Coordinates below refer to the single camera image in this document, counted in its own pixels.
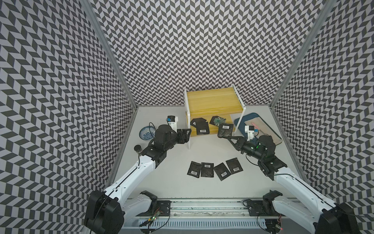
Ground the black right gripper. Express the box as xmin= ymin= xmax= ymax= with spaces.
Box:
xmin=226 ymin=136 xmax=265 ymax=160

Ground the black tea bag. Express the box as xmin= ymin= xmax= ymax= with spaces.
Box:
xmin=217 ymin=123 xmax=234 ymax=138
xmin=196 ymin=122 xmax=210 ymax=135
xmin=200 ymin=162 xmax=214 ymax=177
xmin=213 ymin=163 xmax=231 ymax=181
xmin=187 ymin=161 xmax=202 ymax=178
xmin=190 ymin=118 xmax=206 ymax=128

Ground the green label tea bag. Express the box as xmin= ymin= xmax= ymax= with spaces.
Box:
xmin=226 ymin=158 xmax=243 ymax=174

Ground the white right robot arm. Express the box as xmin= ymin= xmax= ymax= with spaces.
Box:
xmin=227 ymin=135 xmax=360 ymax=234

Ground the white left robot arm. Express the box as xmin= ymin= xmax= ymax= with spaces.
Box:
xmin=84 ymin=124 xmax=191 ymax=234

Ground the blue tray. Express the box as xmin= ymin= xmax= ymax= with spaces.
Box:
xmin=237 ymin=113 xmax=283 ymax=145

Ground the beige cloth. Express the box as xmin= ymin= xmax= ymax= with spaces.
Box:
xmin=244 ymin=117 xmax=283 ymax=145

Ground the blue patterned ceramic bowl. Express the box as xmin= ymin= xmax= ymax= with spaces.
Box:
xmin=139 ymin=126 xmax=156 ymax=141

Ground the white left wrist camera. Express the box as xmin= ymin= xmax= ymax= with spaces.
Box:
xmin=167 ymin=116 xmax=178 ymax=132

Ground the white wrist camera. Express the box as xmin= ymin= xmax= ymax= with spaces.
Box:
xmin=167 ymin=116 xmax=178 ymax=132
xmin=244 ymin=125 xmax=258 ymax=141

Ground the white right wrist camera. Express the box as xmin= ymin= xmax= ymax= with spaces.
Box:
xmin=244 ymin=125 xmax=258 ymax=141

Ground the pink handled metal spoon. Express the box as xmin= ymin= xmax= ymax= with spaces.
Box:
xmin=251 ymin=122 xmax=261 ymax=131

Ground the wooden shelf white frame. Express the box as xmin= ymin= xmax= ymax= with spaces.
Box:
xmin=184 ymin=85 xmax=246 ymax=137

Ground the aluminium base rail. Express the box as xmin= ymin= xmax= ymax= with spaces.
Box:
xmin=87 ymin=198 xmax=331 ymax=234

